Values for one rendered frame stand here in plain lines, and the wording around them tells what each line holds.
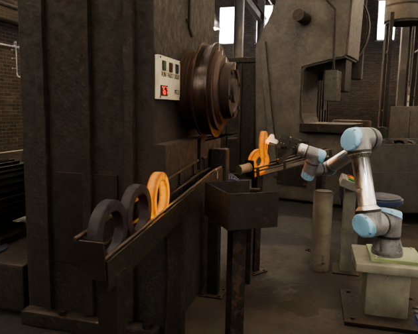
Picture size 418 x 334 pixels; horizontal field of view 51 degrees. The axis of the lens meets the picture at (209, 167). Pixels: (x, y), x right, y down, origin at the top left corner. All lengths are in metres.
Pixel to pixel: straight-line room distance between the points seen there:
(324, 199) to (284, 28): 2.61
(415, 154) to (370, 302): 2.17
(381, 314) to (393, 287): 0.15
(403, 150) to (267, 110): 1.54
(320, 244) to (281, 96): 2.40
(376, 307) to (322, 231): 0.66
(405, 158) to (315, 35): 1.59
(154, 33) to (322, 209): 1.55
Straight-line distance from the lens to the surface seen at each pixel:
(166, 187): 1.63
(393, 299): 2.39
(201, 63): 2.06
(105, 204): 1.22
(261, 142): 2.44
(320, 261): 2.90
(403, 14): 10.83
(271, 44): 5.00
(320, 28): 4.86
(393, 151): 4.21
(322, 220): 2.83
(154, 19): 1.87
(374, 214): 2.21
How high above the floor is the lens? 1.03
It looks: 8 degrees down
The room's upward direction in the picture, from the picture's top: 1 degrees clockwise
